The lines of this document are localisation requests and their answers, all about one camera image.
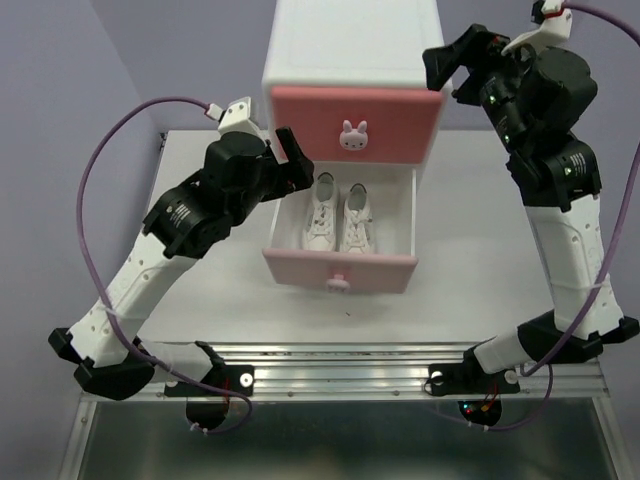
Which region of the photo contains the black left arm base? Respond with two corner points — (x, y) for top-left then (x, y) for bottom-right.
(163, 364), (255, 436)

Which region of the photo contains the dark pink drawer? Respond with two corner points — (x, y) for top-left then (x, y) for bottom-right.
(271, 86), (444, 164)

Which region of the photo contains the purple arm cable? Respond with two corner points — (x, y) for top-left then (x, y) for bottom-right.
(467, 2), (640, 433)
(74, 98), (254, 435)

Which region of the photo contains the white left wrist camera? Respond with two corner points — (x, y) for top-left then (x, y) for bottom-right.
(205, 96), (265, 140)

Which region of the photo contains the pink bunny knob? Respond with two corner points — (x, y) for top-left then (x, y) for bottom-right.
(326, 272), (351, 293)
(339, 120), (368, 151)

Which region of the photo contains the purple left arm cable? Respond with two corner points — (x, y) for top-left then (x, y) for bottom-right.
(74, 98), (254, 435)

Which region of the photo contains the aluminium rail frame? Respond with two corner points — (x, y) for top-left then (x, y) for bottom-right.
(57, 127), (629, 480)

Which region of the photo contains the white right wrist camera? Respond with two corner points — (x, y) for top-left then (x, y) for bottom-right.
(501, 0), (573, 56)

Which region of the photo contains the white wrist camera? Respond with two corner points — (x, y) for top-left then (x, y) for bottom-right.
(501, 0), (573, 56)
(205, 96), (265, 140)

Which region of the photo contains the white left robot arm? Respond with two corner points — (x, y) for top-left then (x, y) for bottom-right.
(48, 127), (314, 400)

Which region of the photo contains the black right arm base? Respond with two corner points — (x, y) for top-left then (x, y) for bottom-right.
(423, 363), (521, 430)

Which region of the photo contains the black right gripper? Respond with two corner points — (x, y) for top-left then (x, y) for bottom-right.
(422, 24), (548, 155)

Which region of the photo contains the white sneaker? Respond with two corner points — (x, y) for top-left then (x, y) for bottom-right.
(301, 172), (339, 252)
(339, 183), (375, 254)

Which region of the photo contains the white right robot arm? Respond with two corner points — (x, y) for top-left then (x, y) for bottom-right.
(422, 24), (639, 390)

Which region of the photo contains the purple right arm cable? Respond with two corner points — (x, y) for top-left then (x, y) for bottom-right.
(467, 2), (640, 433)

